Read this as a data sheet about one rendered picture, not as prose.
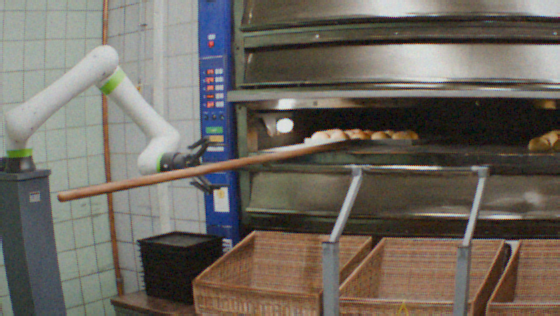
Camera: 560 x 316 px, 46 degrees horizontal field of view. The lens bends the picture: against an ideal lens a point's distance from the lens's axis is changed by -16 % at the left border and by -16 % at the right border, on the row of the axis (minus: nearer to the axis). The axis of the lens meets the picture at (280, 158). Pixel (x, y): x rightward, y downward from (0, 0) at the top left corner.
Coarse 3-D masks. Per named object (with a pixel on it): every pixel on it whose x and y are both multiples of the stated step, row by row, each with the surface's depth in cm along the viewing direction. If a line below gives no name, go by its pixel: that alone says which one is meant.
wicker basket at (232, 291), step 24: (288, 240) 315; (312, 240) 309; (360, 240) 298; (216, 264) 298; (240, 264) 314; (288, 264) 313; (312, 264) 308; (360, 264) 289; (216, 288) 280; (240, 288) 274; (264, 288) 317; (288, 288) 311; (216, 312) 282; (240, 312) 276; (264, 312) 270; (288, 312) 285; (312, 312) 284
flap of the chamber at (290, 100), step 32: (256, 96) 304; (288, 96) 297; (320, 96) 289; (352, 96) 282; (384, 96) 275; (416, 96) 268; (448, 96) 261; (480, 96) 253; (512, 96) 246; (544, 96) 238
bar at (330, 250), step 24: (240, 168) 284; (264, 168) 278; (288, 168) 273; (312, 168) 268; (336, 168) 263; (360, 168) 257; (384, 168) 253; (408, 168) 248; (432, 168) 243; (456, 168) 238; (480, 168) 232; (480, 192) 229; (336, 240) 243; (336, 264) 242; (336, 288) 243; (456, 288) 217; (336, 312) 244; (456, 312) 218
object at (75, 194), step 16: (320, 144) 313; (336, 144) 323; (240, 160) 265; (256, 160) 273; (272, 160) 282; (144, 176) 224; (160, 176) 229; (176, 176) 235; (192, 176) 243; (64, 192) 193; (80, 192) 198; (96, 192) 204
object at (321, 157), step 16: (288, 160) 317; (304, 160) 313; (320, 160) 309; (336, 160) 305; (352, 160) 301; (368, 160) 297; (384, 160) 293; (400, 160) 290; (416, 160) 286; (432, 160) 282; (448, 160) 278; (464, 160) 274; (480, 160) 271; (496, 160) 267; (512, 160) 263; (528, 160) 259; (544, 160) 255
